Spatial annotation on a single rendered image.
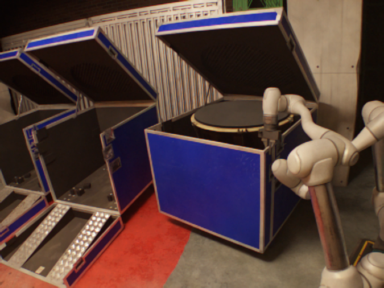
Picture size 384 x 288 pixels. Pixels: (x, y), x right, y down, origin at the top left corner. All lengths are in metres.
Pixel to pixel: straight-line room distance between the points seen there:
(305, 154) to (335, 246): 0.40
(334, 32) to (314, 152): 1.86
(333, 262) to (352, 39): 2.12
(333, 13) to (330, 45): 0.29
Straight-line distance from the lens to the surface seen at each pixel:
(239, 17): 1.95
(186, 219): 2.44
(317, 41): 2.88
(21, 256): 2.93
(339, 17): 2.91
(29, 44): 3.04
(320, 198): 1.23
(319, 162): 1.19
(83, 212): 3.03
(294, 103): 1.74
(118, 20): 4.40
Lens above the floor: 1.64
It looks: 23 degrees down
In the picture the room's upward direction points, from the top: 6 degrees counter-clockwise
